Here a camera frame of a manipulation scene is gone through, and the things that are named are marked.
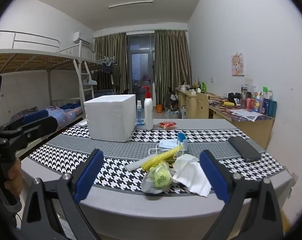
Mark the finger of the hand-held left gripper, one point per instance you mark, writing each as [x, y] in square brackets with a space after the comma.
[35, 116]
[44, 127]

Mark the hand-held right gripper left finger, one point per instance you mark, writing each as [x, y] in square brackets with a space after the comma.
[89, 175]

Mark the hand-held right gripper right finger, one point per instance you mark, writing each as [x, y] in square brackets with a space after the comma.
[214, 176]

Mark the white tissue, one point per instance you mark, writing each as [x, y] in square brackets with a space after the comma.
[191, 172]

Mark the green plastic bag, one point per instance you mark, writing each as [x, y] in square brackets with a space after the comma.
[159, 177]

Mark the yellow foam net sleeve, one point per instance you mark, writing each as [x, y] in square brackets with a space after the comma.
[161, 156]

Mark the white foam box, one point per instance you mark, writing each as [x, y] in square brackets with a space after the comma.
[108, 120]

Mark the person's left hand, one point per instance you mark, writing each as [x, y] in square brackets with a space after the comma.
[14, 177]

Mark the blue checked quilt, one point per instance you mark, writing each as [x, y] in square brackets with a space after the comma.
[66, 116]

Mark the black smartphone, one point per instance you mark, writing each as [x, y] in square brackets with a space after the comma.
[245, 148]

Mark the houndstooth table cloth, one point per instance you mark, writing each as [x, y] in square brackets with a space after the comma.
[131, 152]

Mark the blue and white plastic item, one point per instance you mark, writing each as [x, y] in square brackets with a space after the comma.
[182, 140]

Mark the white metal bunk bed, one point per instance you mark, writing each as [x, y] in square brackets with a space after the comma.
[35, 60]

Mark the cluttered wooden desk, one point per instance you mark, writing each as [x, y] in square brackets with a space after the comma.
[251, 130]

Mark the white bed ladder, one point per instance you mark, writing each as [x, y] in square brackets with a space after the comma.
[84, 80]

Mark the printed paper sheets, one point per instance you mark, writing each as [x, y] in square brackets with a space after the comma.
[246, 114]

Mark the red snack packet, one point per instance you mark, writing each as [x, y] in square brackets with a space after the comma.
[167, 125]

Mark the wooden chair smiley cutout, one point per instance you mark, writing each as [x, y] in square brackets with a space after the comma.
[202, 105]

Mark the yellow item on desk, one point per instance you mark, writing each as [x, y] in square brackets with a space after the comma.
[229, 103]

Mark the plastic bags on floor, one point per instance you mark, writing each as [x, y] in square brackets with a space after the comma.
[173, 113]

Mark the blue spray bottle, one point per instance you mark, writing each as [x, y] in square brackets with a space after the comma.
[139, 116]

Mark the wooden desk with drawers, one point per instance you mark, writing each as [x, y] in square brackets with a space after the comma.
[187, 102]

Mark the white pump bottle red top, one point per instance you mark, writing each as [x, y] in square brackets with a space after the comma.
[148, 112]

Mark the hanging dark clothes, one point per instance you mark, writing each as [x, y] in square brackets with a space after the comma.
[109, 71]

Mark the row of toiletry bottles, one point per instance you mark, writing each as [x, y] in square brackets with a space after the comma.
[262, 103]

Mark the orange floor item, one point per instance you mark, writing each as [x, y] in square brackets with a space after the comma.
[159, 108]

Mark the green kettle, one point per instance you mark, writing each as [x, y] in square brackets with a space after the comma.
[203, 87]

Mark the white air conditioner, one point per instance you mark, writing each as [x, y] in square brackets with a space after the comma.
[81, 38]

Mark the brown curtain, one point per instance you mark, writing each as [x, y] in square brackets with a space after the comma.
[108, 47]
[172, 65]

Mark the glass balcony door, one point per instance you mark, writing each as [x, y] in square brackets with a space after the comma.
[141, 65]

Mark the ceiling tube light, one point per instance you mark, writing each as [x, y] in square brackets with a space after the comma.
[131, 4]

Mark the white wall socket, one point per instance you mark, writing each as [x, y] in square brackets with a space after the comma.
[249, 81]

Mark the cartoon wall poster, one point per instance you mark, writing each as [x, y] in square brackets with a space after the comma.
[237, 64]

